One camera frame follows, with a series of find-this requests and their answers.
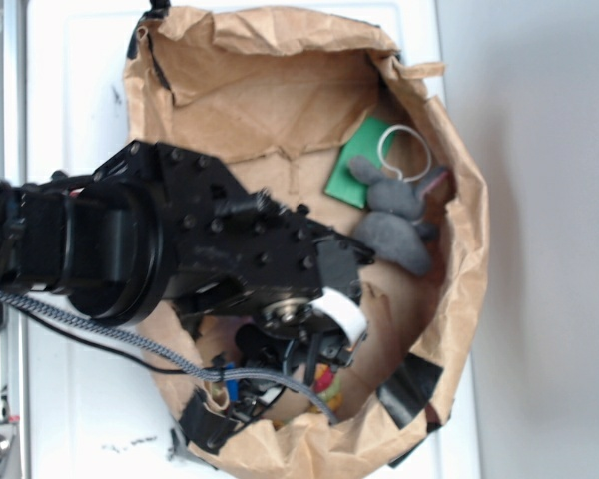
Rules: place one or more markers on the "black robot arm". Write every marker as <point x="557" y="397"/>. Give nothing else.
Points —
<point x="51" y="239"/>

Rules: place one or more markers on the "aluminium frame rail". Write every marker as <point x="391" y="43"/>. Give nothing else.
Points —
<point x="14" y="441"/>

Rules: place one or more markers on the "white rubber band loop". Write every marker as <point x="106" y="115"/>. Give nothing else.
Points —
<point x="404" y="152"/>

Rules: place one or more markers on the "grey plush rabbit toy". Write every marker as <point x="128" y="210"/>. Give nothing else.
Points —
<point x="394" y="226"/>

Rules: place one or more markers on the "brown paper bag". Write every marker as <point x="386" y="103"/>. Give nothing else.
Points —
<point x="274" y="92"/>

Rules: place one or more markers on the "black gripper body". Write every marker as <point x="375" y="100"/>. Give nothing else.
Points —
<point x="179" y="226"/>

